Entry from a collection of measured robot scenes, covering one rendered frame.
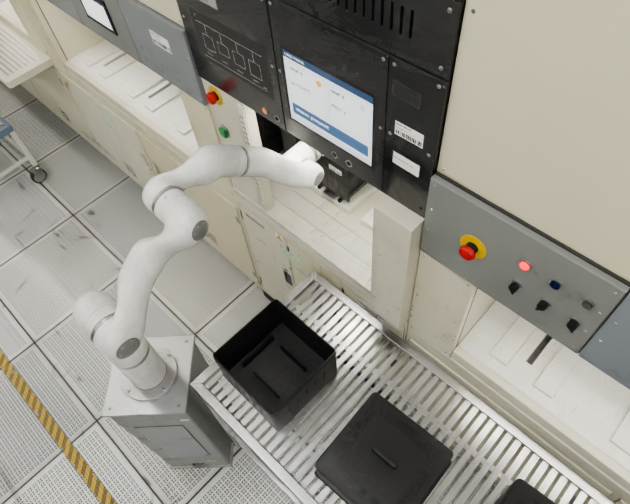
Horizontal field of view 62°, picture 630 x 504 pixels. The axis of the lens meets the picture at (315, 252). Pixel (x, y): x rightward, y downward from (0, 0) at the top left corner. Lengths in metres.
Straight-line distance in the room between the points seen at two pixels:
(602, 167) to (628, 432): 0.97
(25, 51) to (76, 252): 1.13
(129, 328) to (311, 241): 0.74
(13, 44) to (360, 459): 2.86
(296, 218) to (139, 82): 1.19
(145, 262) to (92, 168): 2.35
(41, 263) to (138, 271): 1.97
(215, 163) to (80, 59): 1.78
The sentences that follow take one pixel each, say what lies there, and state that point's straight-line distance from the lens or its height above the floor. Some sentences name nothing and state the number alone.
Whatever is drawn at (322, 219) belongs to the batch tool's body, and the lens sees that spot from 1.99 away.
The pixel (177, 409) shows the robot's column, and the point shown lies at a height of 0.76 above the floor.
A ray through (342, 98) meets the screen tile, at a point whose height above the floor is 1.63.
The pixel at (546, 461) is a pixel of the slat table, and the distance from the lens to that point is 1.80.
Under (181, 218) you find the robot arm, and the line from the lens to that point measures 1.40.
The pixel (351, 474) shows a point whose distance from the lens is 1.60.
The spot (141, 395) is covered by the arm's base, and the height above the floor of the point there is 0.77.
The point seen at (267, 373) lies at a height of 0.77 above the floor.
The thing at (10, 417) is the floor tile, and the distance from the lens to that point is 3.03.
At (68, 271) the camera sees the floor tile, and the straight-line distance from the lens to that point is 3.31.
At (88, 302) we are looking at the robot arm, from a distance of 1.61.
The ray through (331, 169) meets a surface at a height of 1.06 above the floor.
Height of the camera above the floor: 2.43
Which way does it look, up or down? 55 degrees down
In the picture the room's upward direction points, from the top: 7 degrees counter-clockwise
